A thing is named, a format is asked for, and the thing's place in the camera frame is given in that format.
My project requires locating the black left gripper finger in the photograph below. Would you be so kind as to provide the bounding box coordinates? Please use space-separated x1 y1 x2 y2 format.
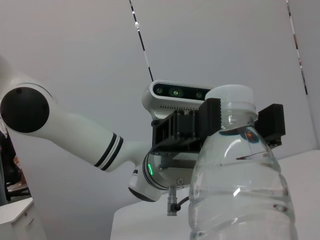
257 103 287 148

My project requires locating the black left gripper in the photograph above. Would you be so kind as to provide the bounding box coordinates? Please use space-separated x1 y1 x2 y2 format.
151 98 224 167

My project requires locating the clear water bottle green label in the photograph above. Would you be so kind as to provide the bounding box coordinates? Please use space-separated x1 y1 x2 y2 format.
187 84 299 240

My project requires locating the dark office chair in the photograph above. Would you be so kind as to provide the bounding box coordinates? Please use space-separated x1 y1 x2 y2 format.
0 119 32 202

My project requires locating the white low cabinet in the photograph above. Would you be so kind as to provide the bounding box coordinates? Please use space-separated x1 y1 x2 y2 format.
0 196 48 240

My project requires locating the silver left wrist depth camera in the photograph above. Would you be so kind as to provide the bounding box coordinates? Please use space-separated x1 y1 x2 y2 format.
141 79 216 121

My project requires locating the silver left gripper cable plug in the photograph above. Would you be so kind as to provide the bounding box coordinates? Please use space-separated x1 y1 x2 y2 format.
165 185 191 216

